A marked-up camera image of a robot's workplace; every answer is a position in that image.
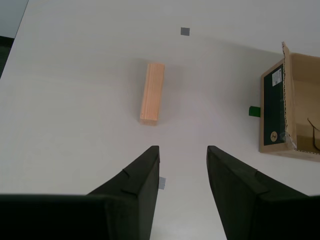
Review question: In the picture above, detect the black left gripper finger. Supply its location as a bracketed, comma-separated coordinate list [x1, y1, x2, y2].
[0, 145, 161, 240]
[206, 145, 320, 240]

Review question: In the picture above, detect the brown cardboard box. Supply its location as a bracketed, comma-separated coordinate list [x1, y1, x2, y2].
[258, 41, 320, 161]

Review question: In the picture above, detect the light wooden block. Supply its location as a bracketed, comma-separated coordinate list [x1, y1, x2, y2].
[138, 62, 166, 127]

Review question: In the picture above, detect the small green tape piece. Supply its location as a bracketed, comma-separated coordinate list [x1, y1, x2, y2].
[248, 106, 262, 118]

